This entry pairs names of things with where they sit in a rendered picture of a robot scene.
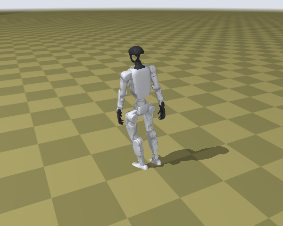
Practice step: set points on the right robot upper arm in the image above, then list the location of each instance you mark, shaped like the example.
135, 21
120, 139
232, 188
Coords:
154, 77

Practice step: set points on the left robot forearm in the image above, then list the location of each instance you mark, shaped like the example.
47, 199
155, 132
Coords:
120, 102

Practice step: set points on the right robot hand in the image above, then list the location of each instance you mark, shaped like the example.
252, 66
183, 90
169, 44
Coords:
162, 110

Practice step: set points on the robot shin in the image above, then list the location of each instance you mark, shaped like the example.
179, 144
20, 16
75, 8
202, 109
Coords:
154, 146
139, 151

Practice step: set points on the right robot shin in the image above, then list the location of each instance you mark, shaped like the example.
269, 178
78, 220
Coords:
154, 146

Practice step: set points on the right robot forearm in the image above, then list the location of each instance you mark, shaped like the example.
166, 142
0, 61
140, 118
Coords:
159, 96

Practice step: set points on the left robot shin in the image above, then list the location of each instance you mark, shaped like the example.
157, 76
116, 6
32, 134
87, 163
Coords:
139, 151

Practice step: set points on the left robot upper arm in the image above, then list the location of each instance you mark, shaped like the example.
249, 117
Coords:
124, 78

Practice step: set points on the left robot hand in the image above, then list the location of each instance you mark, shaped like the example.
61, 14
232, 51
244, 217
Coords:
118, 116

